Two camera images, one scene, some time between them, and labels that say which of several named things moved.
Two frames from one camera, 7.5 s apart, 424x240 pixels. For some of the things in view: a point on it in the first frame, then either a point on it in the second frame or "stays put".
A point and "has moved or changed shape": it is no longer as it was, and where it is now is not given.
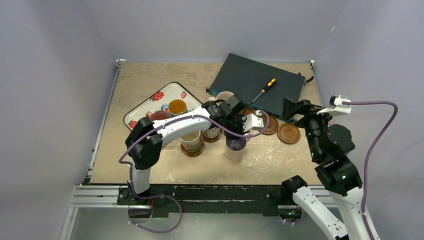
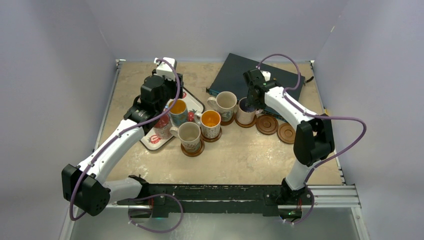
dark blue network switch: [260, 86] stays put
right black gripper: [305, 112] → [252, 100]
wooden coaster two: [247, 111] has moved or changed shape
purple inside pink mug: [235, 146] has moved or changed shape
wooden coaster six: [199, 151] stays put
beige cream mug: [191, 142] stays put
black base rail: [212, 198] stays put
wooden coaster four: [288, 133] stays put
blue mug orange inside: [175, 108] stays put
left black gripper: [239, 119] → [174, 85]
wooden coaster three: [273, 125] stays put
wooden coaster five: [212, 140] stays put
